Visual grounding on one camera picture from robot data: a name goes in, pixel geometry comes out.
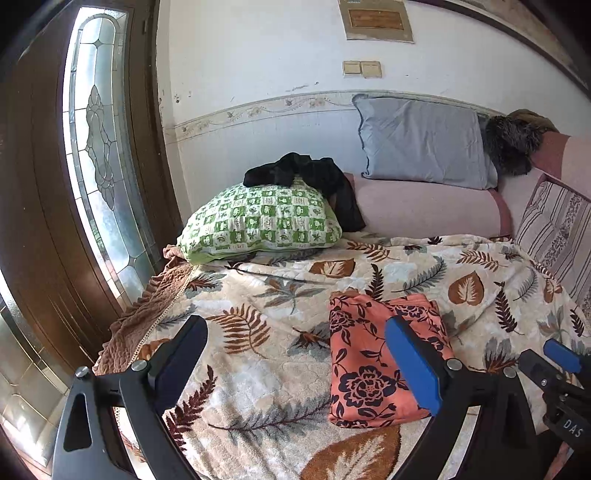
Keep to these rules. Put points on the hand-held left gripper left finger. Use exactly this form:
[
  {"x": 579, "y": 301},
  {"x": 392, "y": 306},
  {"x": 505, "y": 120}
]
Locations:
[{"x": 182, "y": 355}]

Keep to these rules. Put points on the black garment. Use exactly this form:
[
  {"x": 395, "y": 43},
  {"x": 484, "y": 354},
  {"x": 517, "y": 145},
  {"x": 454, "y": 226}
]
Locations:
[{"x": 286, "y": 168}]

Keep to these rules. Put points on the brown quilted bed cover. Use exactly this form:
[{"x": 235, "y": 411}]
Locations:
[{"x": 143, "y": 314}]

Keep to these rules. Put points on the blue-grey pillow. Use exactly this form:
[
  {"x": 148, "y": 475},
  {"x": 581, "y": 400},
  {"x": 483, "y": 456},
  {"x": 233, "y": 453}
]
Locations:
[{"x": 420, "y": 138}]

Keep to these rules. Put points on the wooden door with leaded glass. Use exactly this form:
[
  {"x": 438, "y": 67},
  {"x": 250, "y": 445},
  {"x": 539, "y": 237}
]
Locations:
[{"x": 37, "y": 184}]

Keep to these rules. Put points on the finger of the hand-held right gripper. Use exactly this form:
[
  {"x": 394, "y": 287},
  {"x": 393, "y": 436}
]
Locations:
[
  {"x": 533, "y": 369},
  {"x": 561, "y": 355}
]

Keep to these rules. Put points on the leaf print blanket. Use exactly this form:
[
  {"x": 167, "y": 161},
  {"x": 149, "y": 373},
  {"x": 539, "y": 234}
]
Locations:
[{"x": 258, "y": 369}]

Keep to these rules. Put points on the pink upholstered backrest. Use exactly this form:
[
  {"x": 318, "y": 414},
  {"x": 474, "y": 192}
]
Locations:
[{"x": 568, "y": 161}]

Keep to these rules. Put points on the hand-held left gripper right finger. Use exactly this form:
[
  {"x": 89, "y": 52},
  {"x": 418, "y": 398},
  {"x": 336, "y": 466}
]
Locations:
[{"x": 413, "y": 364}]

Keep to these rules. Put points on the dark fur garment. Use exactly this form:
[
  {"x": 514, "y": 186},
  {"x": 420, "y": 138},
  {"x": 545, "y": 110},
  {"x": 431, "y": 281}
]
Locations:
[{"x": 508, "y": 143}]

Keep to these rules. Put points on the striped cushion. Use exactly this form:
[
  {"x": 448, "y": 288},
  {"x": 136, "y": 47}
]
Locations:
[{"x": 554, "y": 230}]

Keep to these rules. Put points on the orange floral garment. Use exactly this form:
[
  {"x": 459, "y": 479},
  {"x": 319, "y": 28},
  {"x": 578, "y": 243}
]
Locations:
[{"x": 364, "y": 369}]

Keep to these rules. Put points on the green checked pillow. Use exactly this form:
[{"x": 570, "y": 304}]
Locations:
[{"x": 258, "y": 221}]

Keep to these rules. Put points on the pink bolster cushion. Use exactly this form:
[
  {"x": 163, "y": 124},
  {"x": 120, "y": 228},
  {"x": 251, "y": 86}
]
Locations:
[{"x": 425, "y": 212}]

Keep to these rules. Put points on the beige wall switch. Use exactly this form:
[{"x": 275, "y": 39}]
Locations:
[
  {"x": 352, "y": 68},
  {"x": 371, "y": 69}
]

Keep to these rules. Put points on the tan cloth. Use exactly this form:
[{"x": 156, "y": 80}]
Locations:
[{"x": 531, "y": 117}]

